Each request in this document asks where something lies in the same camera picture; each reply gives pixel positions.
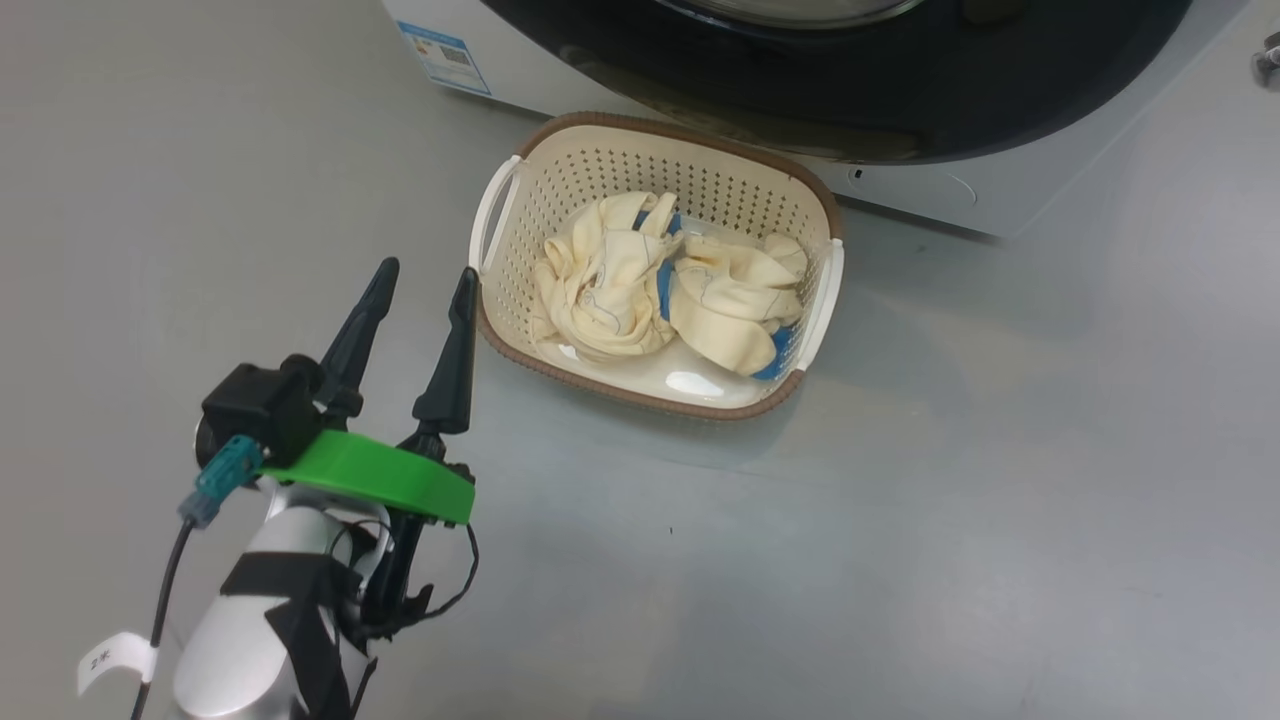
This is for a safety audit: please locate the large cream garment blue trim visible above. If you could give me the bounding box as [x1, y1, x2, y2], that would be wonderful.
[530, 192, 691, 361]

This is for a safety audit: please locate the white washing machine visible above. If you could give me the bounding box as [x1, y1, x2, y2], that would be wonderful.
[380, 0, 1253, 239]

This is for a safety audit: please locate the small cream garment blue trim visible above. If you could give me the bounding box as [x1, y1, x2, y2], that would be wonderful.
[665, 230, 809, 381]

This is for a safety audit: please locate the blue energy label sticker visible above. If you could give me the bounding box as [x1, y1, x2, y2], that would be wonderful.
[397, 20, 493, 97]

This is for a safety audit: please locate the cream perforated laundry basket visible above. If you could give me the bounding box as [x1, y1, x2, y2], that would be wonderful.
[468, 112, 846, 421]

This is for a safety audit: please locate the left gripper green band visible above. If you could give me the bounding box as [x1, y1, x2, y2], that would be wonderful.
[260, 257, 481, 641]

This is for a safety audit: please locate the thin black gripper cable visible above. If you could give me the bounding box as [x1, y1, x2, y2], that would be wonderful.
[330, 515, 482, 641]

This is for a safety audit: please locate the white paper cable tag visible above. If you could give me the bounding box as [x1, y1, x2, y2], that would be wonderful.
[78, 630, 159, 697]

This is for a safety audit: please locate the black cable with teal connector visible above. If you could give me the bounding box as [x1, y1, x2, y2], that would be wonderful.
[128, 435, 264, 720]

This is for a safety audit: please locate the round dark washing machine door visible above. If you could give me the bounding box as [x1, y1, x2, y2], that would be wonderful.
[478, 0, 1196, 167]

